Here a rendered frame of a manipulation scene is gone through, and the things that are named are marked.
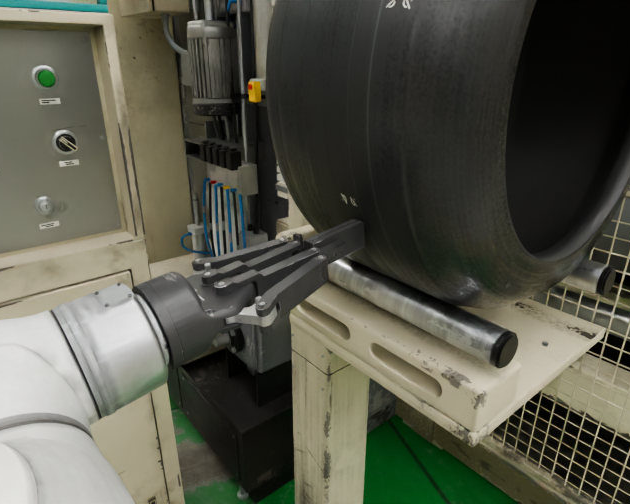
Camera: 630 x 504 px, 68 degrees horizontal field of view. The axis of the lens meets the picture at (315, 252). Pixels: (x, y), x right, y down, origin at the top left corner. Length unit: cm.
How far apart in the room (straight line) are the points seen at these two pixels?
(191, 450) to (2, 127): 119
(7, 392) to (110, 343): 7
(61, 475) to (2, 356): 12
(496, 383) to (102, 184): 71
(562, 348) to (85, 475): 67
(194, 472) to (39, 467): 143
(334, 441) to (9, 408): 85
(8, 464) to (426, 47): 37
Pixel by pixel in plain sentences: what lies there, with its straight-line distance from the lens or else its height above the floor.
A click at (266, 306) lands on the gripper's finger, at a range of 37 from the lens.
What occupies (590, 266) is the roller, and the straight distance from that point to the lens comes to 80.
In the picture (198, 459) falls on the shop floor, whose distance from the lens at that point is 170.
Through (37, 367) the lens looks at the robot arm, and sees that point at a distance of 34.
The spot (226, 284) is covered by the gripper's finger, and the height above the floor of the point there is 103.
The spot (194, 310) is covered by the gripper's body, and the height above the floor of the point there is 102.
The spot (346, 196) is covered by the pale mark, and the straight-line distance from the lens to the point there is 49.
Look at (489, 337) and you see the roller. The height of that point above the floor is 92.
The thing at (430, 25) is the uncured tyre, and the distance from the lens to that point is 41.
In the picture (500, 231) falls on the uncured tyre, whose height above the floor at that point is 104.
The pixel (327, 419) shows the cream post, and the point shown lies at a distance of 103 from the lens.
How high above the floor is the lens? 120
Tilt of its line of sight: 22 degrees down
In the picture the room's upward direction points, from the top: straight up
